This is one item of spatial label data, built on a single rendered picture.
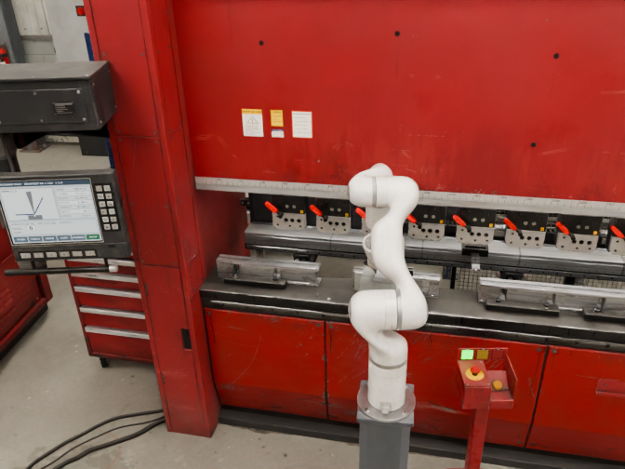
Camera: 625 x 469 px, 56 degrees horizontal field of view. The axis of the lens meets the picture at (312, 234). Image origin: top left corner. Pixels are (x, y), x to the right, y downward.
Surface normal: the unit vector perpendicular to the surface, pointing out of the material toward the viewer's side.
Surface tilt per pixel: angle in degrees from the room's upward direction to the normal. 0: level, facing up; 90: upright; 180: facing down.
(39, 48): 90
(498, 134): 90
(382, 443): 90
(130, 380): 0
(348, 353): 90
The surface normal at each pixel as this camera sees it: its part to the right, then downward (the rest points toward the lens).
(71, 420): -0.03, -0.88
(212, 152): -0.21, 0.47
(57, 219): 0.04, 0.47
